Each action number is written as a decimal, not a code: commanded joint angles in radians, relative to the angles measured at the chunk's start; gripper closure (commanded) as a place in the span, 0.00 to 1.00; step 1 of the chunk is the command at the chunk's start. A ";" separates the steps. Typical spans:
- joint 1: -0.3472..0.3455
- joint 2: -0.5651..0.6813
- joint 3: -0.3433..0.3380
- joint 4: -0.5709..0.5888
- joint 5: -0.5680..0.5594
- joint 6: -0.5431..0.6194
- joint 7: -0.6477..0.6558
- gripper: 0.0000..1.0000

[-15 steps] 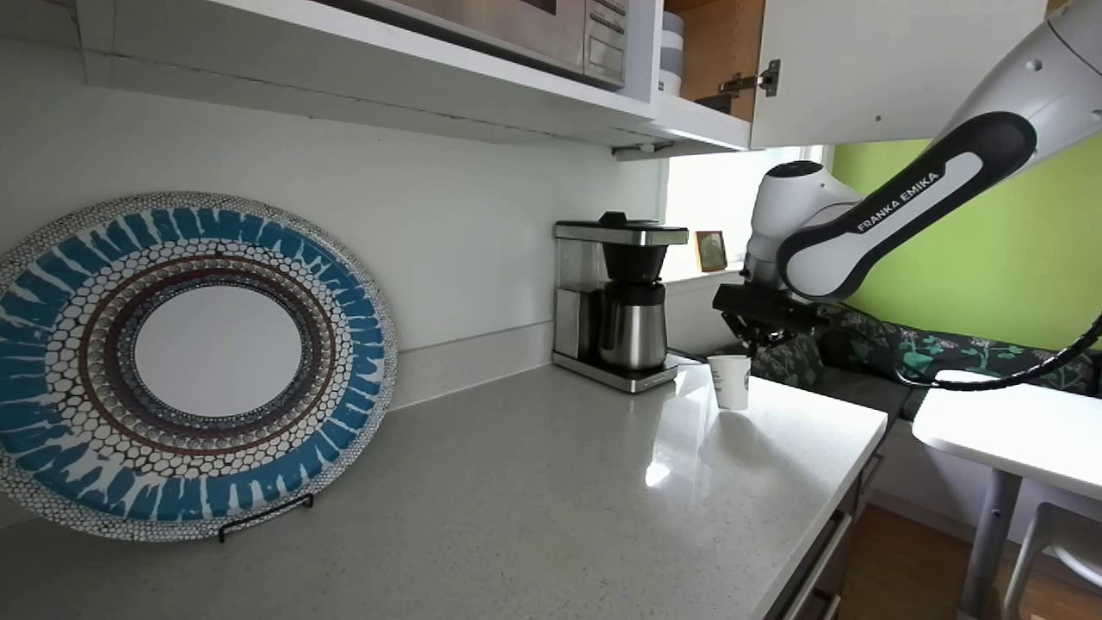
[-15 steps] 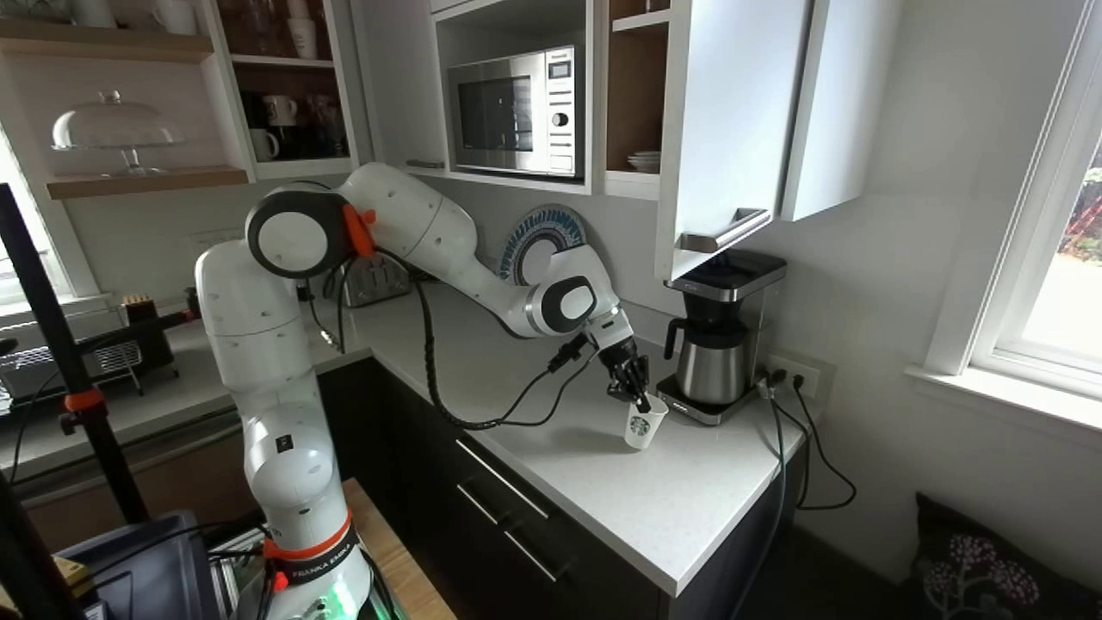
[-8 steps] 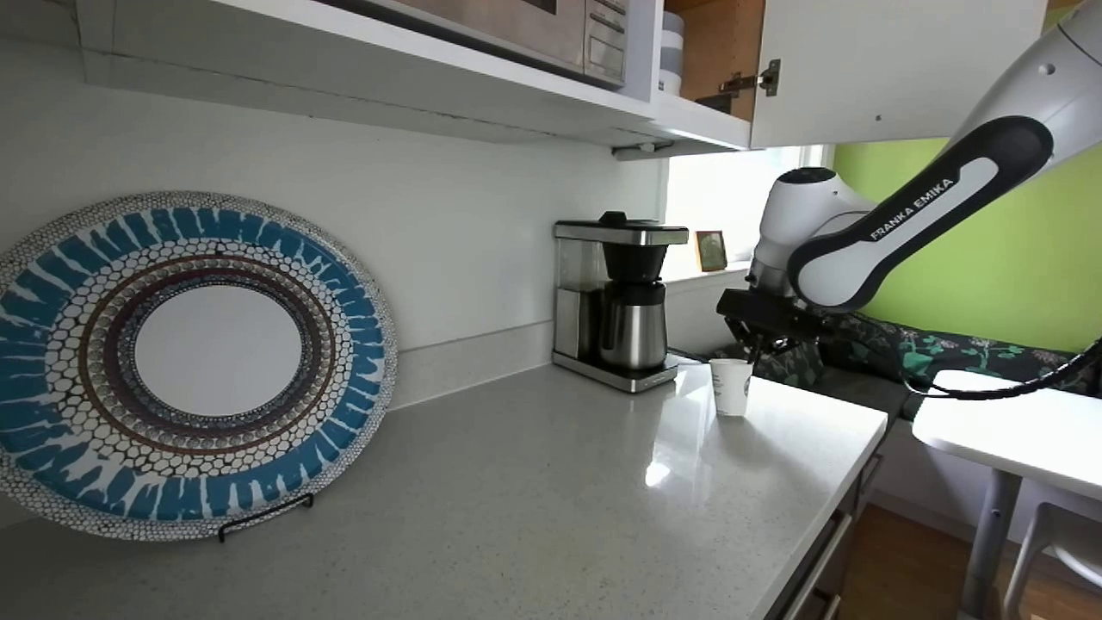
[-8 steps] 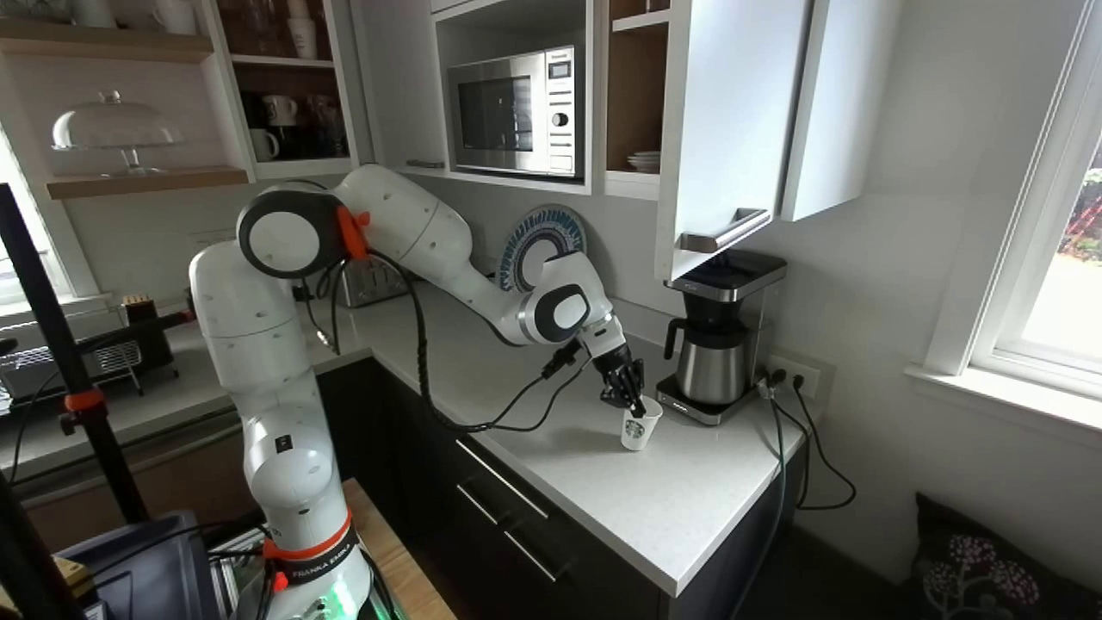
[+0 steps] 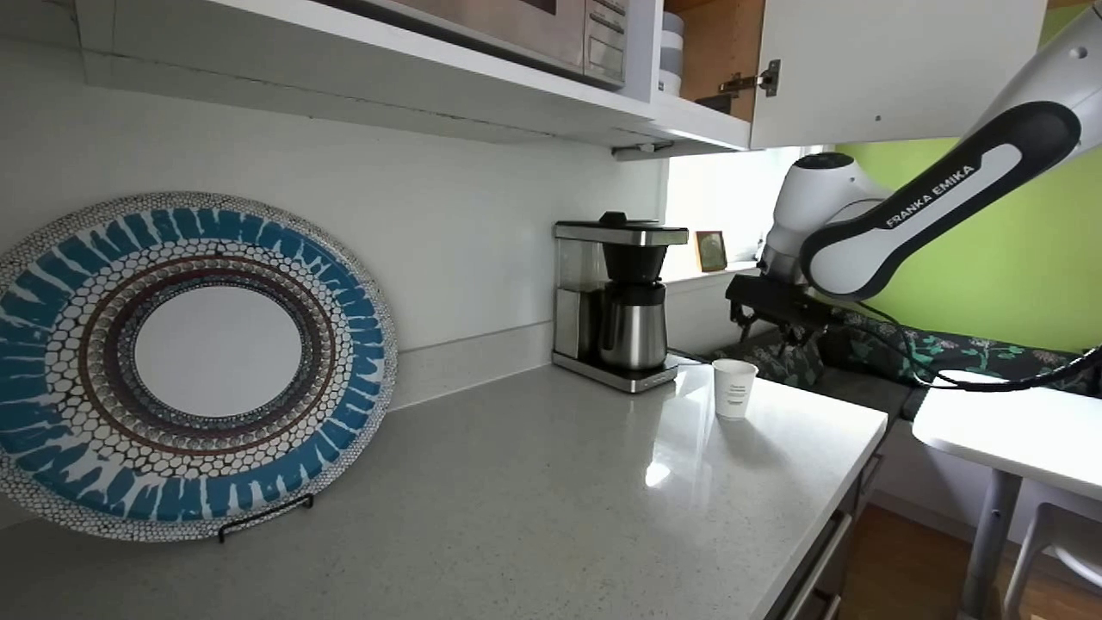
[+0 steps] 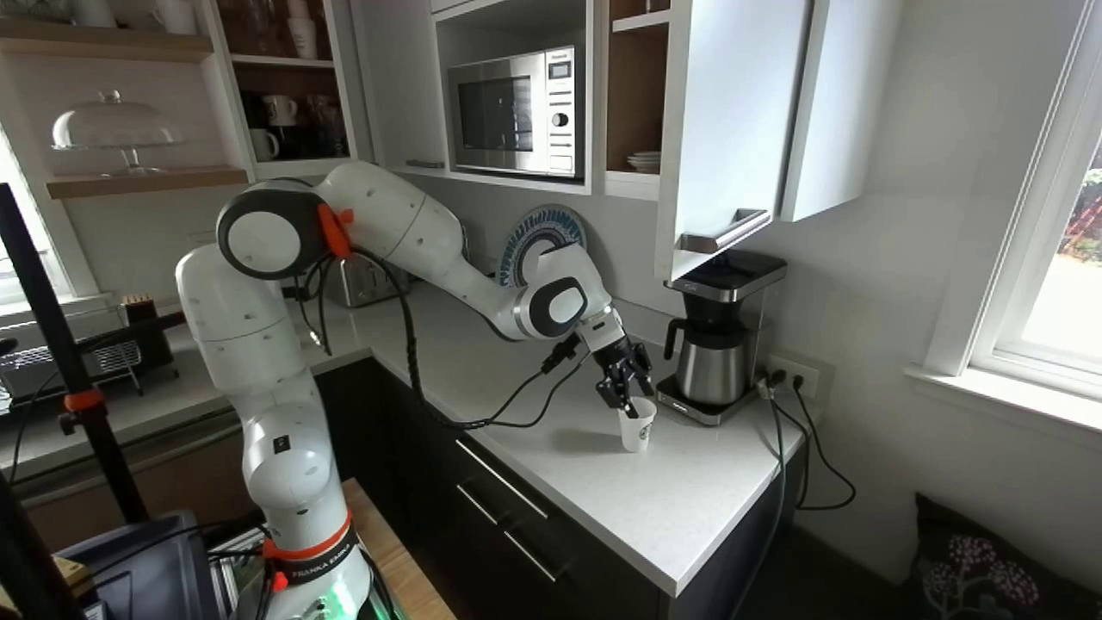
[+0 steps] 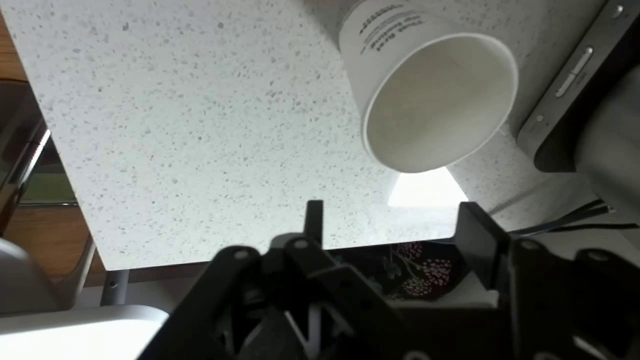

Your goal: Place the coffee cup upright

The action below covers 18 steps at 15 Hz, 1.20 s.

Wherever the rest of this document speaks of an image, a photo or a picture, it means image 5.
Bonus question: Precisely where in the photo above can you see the black camera cable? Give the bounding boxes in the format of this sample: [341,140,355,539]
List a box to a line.
[842,297,1102,395]

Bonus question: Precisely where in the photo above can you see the stainless steel microwave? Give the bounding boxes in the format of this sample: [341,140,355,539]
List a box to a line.
[324,0,634,93]

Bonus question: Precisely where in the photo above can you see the stacked white containers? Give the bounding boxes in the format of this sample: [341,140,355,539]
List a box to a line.
[654,7,688,101]

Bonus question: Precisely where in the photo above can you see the black wire plate stand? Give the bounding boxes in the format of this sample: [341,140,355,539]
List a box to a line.
[213,488,320,543]

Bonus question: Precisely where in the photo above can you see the small picture frame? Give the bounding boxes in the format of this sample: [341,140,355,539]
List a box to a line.
[691,226,733,276]

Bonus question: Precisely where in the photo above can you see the white side table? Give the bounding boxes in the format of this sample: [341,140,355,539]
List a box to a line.
[908,366,1102,620]

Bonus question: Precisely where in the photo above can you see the counter drawer front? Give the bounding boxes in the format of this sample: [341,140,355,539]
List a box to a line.
[765,442,890,620]

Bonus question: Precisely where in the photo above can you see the white wall cabinet shelf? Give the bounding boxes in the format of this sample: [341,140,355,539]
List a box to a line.
[72,0,757,158]

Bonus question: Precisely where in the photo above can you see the grey chair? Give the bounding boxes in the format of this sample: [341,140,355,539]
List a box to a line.
[998,497,1102,620]

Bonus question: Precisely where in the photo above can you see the under-cabinet light bar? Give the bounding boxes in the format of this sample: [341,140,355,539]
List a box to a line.
[608,131,722,162]

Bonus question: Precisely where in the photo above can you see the stainless steel coffee maker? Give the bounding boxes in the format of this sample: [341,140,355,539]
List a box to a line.
[550,209,691,398]

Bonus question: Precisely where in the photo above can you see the blue patterned decorative plate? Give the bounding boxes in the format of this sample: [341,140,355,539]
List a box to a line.
[0,189,399,543]

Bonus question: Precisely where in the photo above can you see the patterned green bench cushion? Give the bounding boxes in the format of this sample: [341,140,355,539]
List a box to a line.
[698,313,1102,406]

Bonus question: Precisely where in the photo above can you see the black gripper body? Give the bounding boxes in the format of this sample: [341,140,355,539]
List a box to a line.
[722,271,835,337]

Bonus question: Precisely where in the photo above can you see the white paper coffee cup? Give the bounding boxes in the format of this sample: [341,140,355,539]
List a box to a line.
[711,355,765,425]

